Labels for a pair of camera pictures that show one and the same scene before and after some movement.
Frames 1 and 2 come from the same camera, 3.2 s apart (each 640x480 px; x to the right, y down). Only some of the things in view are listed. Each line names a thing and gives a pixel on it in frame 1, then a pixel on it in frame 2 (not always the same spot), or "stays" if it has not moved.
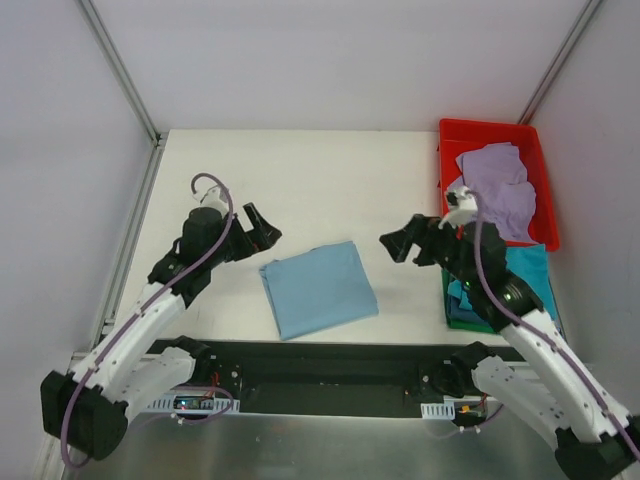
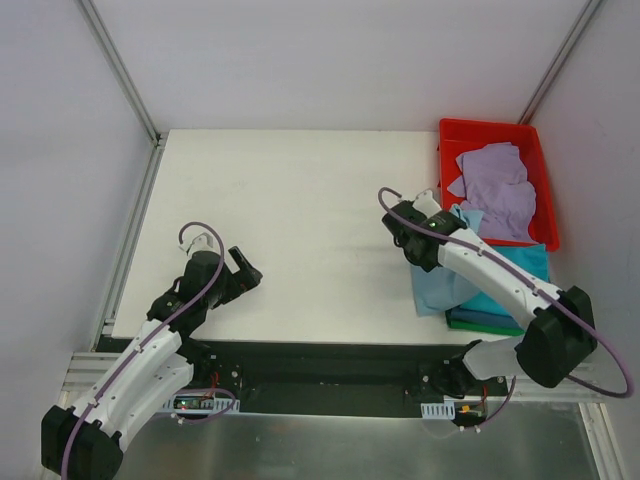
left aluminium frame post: x=122 y=69 stays
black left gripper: x=245 y=237 → x=235 y=279
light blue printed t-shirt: x=318 y=289 → x=440 y=289
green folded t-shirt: x=460 y=324 stays
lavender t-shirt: x=497 y=174 stays
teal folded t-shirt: x=527 y=261 stays
